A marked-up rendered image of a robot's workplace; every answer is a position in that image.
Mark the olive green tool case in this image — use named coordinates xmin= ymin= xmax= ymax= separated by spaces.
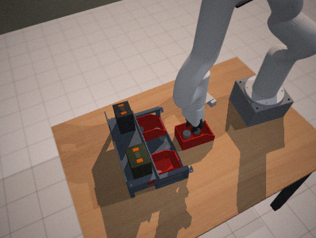
xmin=125 ymin=143 xmax=153 ymax=179

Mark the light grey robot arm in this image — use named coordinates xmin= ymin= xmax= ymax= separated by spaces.
xmin=173 ymin=0 xmax=316 ymax=109

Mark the dark grey tool case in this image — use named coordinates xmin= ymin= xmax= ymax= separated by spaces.
xmin=112 ymin=101 xmax=136 ymax=135

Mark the red bin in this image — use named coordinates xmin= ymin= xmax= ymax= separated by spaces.
xmin=175 ymin=120 xmax=214 ymax=151
xmin=151 ymin=150 xmax=182 ymax=175
xmin=136 ymin=114 xmax=165 ymax=141

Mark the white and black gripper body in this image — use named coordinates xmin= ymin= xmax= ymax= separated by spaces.
xmin=182 ymin=106 xmax=205 ymax=127

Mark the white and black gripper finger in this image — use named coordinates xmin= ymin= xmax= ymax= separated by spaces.
xmin=191 ymin=119 xmax=204 ymax=133
xmin=186 ymin=119 xmax=191 ymax=127

